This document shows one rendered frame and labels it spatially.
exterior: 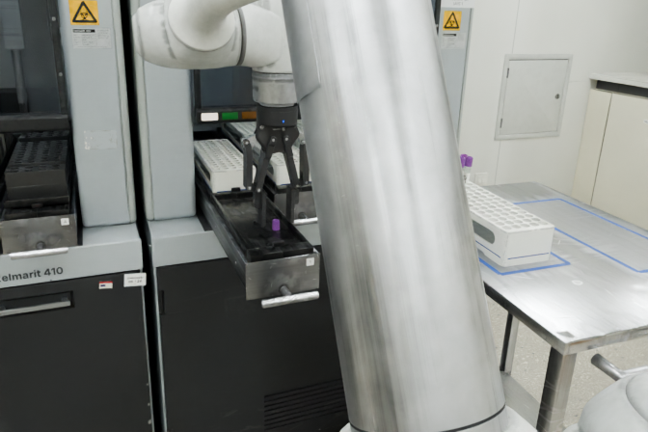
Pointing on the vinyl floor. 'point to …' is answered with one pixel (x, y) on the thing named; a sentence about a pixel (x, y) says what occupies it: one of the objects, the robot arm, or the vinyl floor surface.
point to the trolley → (569, 295)
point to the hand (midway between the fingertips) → (276, 206)
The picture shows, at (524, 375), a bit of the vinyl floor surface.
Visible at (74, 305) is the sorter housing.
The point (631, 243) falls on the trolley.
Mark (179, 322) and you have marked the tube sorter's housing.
